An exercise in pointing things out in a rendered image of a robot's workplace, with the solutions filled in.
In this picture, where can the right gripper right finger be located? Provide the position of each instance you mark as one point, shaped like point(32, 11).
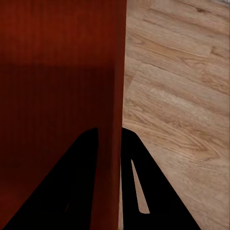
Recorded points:
point(167, 211)

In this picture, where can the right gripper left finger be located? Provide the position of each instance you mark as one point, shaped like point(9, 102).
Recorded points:
point(63, 200)

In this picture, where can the storage box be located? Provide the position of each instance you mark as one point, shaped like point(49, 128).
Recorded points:
point(61, 74)

